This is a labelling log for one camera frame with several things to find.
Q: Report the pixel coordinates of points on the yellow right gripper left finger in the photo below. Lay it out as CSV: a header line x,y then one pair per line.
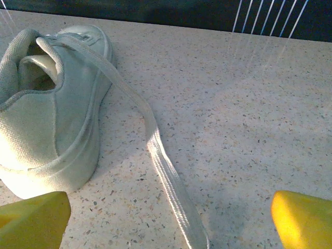
x,y
33,223

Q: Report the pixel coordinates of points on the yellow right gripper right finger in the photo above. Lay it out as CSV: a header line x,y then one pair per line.
x,y
303,223

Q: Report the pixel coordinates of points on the white shoelace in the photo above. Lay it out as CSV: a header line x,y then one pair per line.
x,y
160,155

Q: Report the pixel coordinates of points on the white canvas sneaker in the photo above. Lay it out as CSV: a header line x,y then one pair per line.
x,y
46,116

